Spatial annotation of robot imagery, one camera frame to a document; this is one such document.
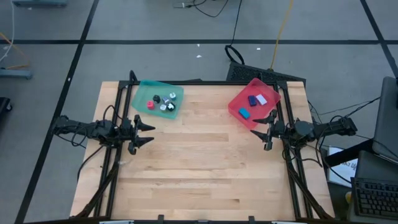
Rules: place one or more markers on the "plain black charger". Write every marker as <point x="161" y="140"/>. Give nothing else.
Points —
<point x="156" y="99"/>

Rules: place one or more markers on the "black desk bar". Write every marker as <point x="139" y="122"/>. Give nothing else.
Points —
<point x="348" y="153"/>

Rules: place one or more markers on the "black keyboard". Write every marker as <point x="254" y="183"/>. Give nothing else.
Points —
<point x="376" y="199"/>

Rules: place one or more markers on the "black aluminium table frame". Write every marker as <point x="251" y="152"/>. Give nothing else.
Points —
<point x="202" y="83"/>

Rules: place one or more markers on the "grey floor base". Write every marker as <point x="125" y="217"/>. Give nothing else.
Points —
<point x="40" y="3"/>
<point x="15" y="74"/>

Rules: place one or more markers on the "teal small box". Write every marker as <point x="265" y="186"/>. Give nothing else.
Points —
<point x="244" y="113"/>

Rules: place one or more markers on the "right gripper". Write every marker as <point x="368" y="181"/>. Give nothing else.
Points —
<point x="280" y="130"/>

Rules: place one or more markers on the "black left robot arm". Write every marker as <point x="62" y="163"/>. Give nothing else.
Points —
<point x="90" y="130"/>

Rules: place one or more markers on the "green translucent plastic bin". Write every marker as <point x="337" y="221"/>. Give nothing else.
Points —
<point x="143" y="93"/>

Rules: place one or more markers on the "black chair caster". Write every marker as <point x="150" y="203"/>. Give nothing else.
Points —
<point x="4" y="104"/>

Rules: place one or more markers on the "white small box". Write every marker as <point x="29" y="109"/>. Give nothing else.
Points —
<point x="261" y="99"/>

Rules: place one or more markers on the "black table clamp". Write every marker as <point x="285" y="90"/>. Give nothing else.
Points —
<point x="160" y="219"/>
<point x="252" y="219"/>

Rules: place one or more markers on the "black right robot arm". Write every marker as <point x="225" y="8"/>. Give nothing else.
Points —
<point x="329" y="128"/>

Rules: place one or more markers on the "black charger with white label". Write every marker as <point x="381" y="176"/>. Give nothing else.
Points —
<point x="170" y="107"/>

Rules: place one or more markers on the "red USB charger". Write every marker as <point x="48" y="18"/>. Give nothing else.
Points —
<point x="150" y="105"/>

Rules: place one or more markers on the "grey laptop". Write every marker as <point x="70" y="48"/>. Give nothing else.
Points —
<point x="387" y="118"/>

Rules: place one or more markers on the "red translucent plastic bin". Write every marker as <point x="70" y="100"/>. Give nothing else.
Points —
<point x="239" y="102"/>

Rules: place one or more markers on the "white paper sheet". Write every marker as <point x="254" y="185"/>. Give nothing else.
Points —
<point x="345" y="169"/>

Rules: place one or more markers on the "dark blue small box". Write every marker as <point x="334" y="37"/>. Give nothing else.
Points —
<point x="252" y="100"/>

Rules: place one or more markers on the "green and white charger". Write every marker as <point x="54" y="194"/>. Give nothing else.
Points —
<point x="172" y="96"/>

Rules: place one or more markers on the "black perforated panel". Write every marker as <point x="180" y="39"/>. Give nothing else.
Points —
<point x="248" y="73"/>

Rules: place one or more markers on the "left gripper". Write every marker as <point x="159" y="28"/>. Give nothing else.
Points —
<point x="129" y="132"/>

